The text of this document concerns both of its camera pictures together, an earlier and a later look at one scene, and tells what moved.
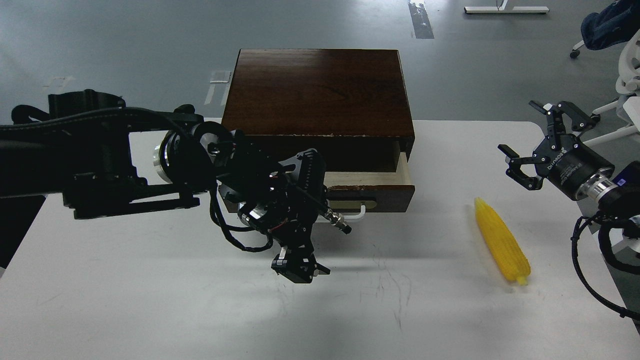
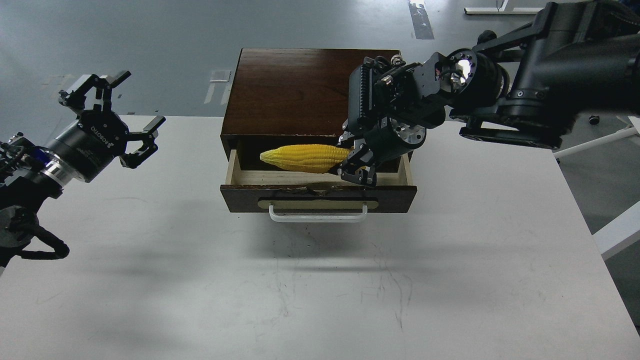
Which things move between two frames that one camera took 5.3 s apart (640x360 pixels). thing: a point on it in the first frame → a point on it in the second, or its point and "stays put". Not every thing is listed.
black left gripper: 289,200 → 391,103
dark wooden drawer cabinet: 349,107 stays put
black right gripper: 565,160 → 99,136
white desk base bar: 514,9 stays put
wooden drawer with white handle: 354,192 stays put
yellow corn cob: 506,249 → 307,158
